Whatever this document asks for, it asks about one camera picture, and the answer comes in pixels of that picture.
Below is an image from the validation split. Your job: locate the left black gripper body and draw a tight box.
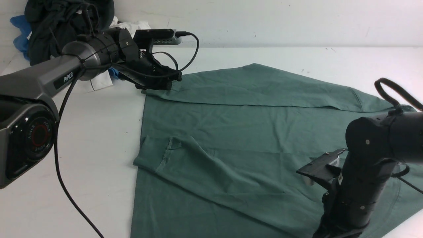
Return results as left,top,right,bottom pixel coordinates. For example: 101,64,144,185
116,52,163,85

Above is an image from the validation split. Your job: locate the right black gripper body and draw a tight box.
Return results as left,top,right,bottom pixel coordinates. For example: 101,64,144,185
312,192,367,238

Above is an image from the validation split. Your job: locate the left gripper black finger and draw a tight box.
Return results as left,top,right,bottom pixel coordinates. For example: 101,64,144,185
155,66,182,81
135,79,172,91

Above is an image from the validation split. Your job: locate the green long-sleeved shirt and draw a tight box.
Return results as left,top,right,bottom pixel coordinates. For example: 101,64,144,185
130,63,423,238

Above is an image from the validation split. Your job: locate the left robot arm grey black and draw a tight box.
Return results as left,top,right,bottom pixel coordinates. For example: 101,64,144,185
0,27,186,188

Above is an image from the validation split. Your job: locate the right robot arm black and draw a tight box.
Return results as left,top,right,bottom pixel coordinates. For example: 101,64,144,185
313,110,422,238

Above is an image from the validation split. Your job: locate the white crumpled shirt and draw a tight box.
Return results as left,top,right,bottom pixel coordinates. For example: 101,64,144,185
75,16,151,93

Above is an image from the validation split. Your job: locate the dark green crumpled garment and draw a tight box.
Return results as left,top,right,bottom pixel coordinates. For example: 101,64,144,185
24,0,115,66

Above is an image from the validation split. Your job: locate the blue crumpled garment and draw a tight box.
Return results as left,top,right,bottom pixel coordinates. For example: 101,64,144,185
10,15,32,61

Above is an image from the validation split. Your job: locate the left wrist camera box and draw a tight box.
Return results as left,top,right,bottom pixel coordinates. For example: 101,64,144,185
133,29,182,45

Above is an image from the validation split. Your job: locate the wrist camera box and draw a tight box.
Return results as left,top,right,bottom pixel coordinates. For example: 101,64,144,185
133,29,182,45
296,148,347,190

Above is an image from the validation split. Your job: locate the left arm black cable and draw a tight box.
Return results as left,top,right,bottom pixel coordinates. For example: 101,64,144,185
54,31,200,238

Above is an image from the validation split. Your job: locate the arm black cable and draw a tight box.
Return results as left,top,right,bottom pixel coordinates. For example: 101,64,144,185
54,31,200,238
374,78,423,194

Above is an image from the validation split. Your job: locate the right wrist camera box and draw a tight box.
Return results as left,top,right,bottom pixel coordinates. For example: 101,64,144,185
296,148,347,190

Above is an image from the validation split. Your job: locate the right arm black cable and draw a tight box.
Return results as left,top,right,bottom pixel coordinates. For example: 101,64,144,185
374,78,423,194

